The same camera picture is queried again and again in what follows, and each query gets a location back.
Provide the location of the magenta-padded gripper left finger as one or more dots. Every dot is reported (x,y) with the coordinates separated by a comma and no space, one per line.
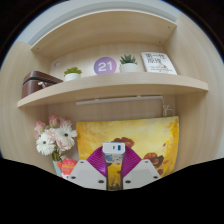
(87,175)

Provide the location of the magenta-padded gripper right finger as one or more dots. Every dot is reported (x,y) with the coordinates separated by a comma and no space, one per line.
(141,174)

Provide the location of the white charger block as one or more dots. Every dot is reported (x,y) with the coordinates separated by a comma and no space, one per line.
(113,149)

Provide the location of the red plush mouse toy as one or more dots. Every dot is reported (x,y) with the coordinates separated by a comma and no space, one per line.
(68,166)

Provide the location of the light blue vase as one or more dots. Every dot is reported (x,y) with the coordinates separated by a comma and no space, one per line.
(57,168)

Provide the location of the yellow poppy flower painting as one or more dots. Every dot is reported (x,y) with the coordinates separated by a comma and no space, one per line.
(146,133)

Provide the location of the pink and white flower bouquet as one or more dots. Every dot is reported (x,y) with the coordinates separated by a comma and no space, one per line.
(56,136)

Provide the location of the white light bar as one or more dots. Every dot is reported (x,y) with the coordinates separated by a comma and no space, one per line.
(116,100)

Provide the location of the light wooden shelf unit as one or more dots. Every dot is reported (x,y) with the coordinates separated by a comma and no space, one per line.
(113,86)

